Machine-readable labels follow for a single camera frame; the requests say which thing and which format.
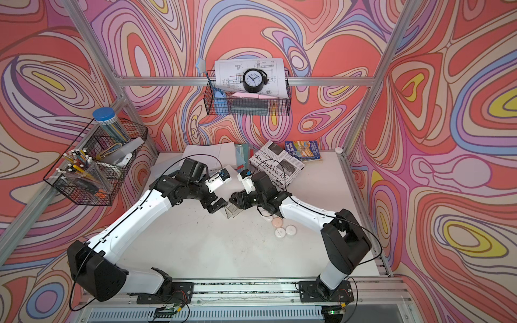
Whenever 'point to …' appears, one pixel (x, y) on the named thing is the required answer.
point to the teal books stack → (243, 153)
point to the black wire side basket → (98, 164)
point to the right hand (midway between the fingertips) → (236, 203)
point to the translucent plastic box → (165, 163)
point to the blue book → (304, 150)
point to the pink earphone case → (277, 222)
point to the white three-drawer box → (231, 211)
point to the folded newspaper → (277, 163)
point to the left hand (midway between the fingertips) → (221, 193)
